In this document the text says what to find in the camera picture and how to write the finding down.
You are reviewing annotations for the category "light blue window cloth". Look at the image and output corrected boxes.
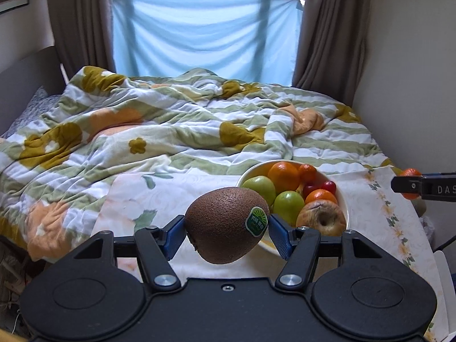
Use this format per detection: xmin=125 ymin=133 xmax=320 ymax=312
xmin=111 ymin=0 xmax=303 ymax=88

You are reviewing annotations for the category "brown curtain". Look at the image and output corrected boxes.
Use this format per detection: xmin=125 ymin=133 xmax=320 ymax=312
xmin=46 ymin=0 xmax=116 ymax=79
xmin=292 ymin=0 xmax=373 ymax=107

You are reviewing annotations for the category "yellow bruised apple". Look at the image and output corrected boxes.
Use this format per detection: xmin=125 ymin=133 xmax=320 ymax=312
xmin=296 ymin=199 xmax=347 ymax=237

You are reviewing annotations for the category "small green apple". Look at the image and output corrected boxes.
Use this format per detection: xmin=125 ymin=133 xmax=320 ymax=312
xmin=272 ymin=190 xmax=306 ymax=227

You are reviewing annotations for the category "large green apple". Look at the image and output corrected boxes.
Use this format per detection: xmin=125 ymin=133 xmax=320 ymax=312
xmin=242 ymin=175 xmax=277 ymax=205

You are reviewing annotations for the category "brown kiwi with green sticker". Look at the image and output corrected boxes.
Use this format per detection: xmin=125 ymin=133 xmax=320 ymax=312
xmin=184 ymin=187 xmax=270 ymax=265

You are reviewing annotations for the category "clear plastic bag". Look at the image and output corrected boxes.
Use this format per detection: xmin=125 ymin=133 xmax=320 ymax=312
xmin=411 ymin=199 xmax=437 ymax=253

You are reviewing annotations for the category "black cable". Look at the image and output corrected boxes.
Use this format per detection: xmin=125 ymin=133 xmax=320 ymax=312
xmin=433 ymin=233 xmax=456 ymax=253

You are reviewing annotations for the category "white panel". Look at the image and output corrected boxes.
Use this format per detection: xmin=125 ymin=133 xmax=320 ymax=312
xmin=433 ymin=250 xmax=456 ymax=342

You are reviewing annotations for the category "cream round bowl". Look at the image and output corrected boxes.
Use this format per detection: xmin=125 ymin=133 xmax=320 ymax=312
xmin=235 ymin=160 xmax=351 ymax=257

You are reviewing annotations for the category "grey bed headboard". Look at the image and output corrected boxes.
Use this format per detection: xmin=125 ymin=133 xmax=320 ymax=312
xmin=0 ymin=44 xmax=66 ymax=136

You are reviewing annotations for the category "tangerine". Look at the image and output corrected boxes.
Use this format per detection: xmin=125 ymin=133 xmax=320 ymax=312
xmin=398 ymin=167 xmax=423 ymax=201
xmin=298 ymin=164 xmax=317 ymax=184

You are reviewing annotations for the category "floral tablecloth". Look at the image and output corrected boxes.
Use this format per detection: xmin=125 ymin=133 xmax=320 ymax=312
xmin=91 ymin=166 xmax=437 ymax=342

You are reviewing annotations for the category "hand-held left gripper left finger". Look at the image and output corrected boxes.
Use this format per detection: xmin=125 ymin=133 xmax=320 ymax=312
xmin=73 ymin=215 xmax=188 ymax=292

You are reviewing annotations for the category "grey patterned pillow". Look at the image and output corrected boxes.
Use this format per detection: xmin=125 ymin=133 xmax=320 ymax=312
xmin=0 ymin=85 xmax=63 ymax=139

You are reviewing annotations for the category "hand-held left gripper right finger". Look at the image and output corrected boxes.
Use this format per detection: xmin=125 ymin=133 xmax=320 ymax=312
xmin=271 ymin=214 xmax=383 ymax=292

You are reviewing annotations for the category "striped floral blanket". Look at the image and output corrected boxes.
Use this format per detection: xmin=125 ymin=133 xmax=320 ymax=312
xmin=0 ymin=65 xmax=396 ymax=262

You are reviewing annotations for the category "orange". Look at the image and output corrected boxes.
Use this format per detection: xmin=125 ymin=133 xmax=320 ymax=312
xmin=304 ymin=189 xmax=338 ymax=205
xmin=267 ymin=161 xmax=300 ymax=192

